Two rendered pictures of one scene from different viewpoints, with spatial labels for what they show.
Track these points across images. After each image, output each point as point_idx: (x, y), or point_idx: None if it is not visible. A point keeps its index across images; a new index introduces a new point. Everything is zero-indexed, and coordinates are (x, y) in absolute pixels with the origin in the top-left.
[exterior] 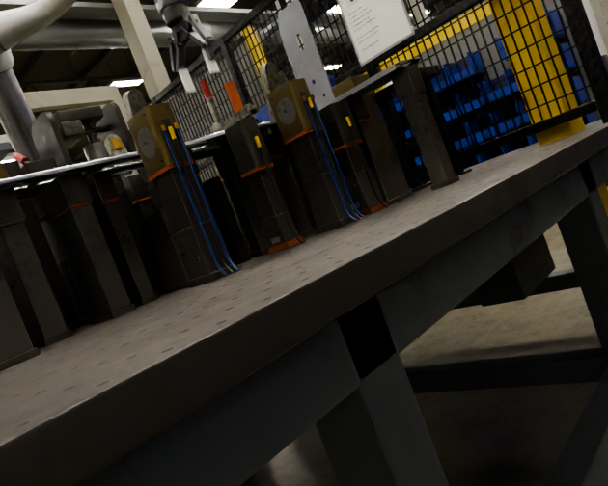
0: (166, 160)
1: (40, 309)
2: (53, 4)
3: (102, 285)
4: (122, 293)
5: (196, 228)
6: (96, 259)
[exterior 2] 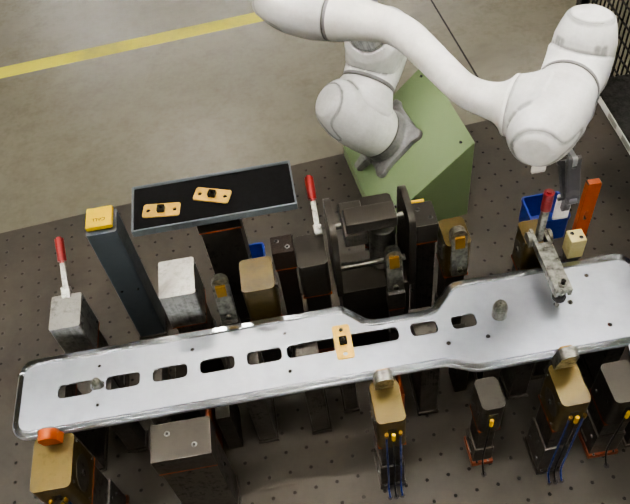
0: (379, 445)
1: (261, 430)
2: (405, 56)
3: (311, 421)
4: (325, 424)
5: (384, 469)
6: (313, 411)
